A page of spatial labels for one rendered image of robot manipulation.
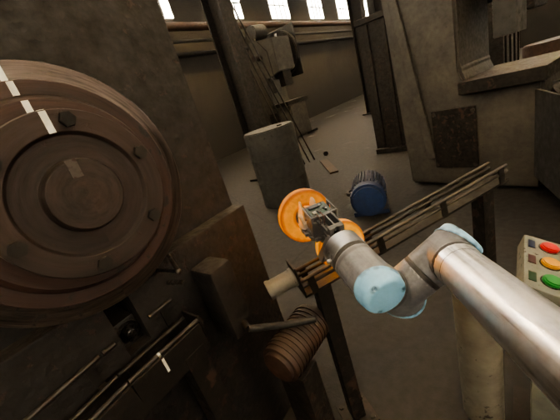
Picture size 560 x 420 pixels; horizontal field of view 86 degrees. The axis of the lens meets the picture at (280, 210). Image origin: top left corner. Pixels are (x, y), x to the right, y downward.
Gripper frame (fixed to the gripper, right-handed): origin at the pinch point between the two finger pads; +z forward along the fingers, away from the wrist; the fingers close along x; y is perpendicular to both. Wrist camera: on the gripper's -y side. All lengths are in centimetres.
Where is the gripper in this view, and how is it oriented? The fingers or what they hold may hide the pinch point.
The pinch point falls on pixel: (302, 209)
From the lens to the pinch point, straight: 86.4
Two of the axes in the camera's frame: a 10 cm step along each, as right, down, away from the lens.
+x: -9.1, 3.6, -2.0
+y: -1.8, -7.9, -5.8
